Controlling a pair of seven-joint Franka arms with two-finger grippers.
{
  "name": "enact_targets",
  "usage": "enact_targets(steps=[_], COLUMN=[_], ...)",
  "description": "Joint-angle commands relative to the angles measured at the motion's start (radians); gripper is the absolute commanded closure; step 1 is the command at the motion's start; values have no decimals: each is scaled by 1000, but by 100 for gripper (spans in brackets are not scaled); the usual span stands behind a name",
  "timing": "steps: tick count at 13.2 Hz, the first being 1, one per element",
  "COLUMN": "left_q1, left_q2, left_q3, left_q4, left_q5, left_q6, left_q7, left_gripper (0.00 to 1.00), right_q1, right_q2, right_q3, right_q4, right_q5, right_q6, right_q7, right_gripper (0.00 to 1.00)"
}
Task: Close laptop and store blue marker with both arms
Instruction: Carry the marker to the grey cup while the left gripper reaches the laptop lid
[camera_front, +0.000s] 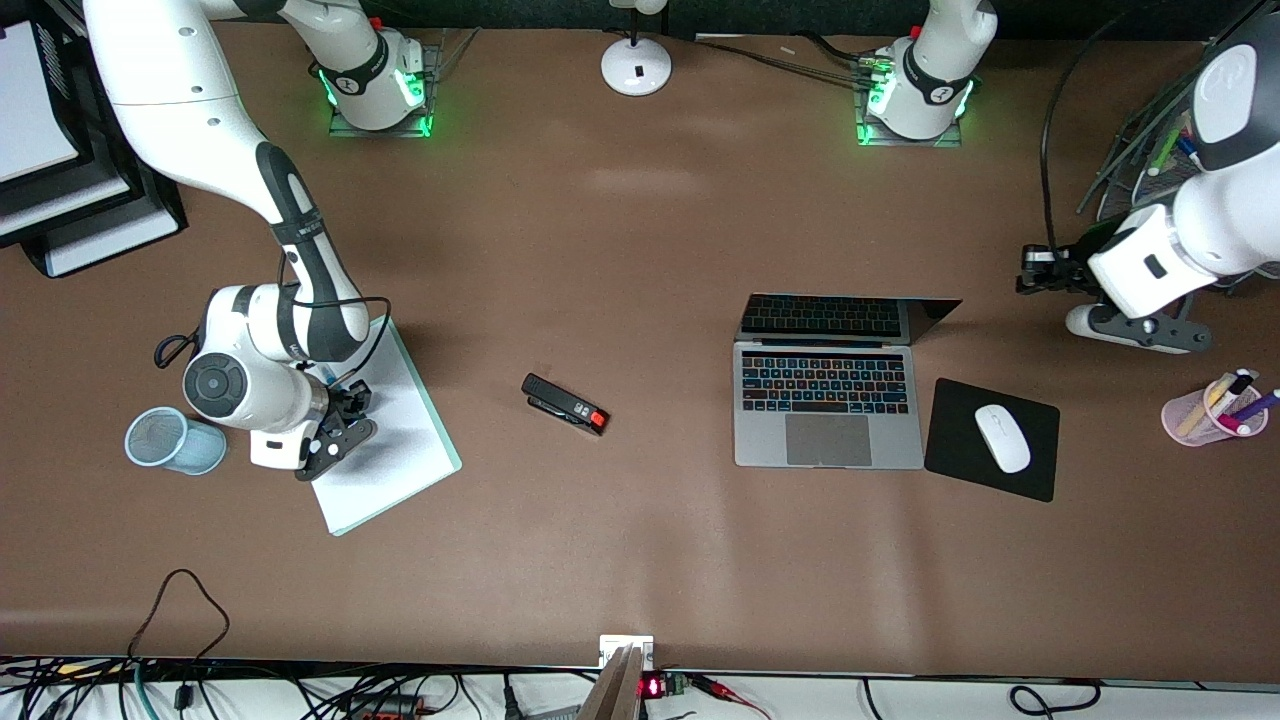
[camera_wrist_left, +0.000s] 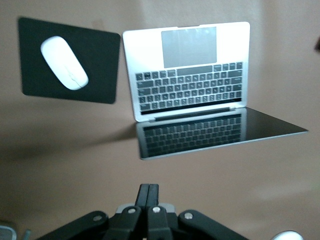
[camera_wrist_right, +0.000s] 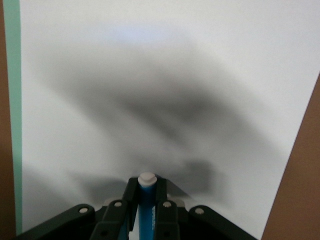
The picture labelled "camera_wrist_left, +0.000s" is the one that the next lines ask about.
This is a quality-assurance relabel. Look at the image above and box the silver laptop with black screen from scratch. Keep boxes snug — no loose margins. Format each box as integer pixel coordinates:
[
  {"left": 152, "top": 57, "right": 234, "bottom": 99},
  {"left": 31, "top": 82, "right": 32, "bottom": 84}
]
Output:
[{"left": 121, "top": 21, "right": 310, "bottom": 161}]

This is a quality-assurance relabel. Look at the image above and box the white computer mouse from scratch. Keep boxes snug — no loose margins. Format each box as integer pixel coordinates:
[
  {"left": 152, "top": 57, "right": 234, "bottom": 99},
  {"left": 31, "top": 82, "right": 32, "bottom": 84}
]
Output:
[{"left": 39, "top": 35, "right": 89, "bottom": 91}]

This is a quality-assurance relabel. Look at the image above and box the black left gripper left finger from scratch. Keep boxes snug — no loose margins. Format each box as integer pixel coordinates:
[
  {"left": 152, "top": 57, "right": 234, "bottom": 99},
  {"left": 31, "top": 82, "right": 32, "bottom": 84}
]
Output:
[{"left": 37, "top": 183, "right": 150, "bottom": 240}]

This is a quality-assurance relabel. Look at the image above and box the white rounded object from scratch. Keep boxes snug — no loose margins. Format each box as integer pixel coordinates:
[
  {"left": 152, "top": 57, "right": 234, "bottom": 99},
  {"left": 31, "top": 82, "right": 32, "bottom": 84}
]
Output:
[{"left": 274, "top": 230, "right": 304, "bottom": 240}]

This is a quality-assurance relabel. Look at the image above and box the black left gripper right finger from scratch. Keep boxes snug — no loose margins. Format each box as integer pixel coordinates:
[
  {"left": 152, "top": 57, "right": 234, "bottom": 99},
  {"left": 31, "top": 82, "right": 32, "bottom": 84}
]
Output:
[{"left": 145, "top": 183, "right": 248, "bottom": 240}]

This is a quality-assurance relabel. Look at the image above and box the black mouse pad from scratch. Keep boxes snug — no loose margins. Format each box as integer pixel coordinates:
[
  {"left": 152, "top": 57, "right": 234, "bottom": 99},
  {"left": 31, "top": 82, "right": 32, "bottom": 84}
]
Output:
[{"left": 17, "top": 16, "right": 122, "bottom": 105}]

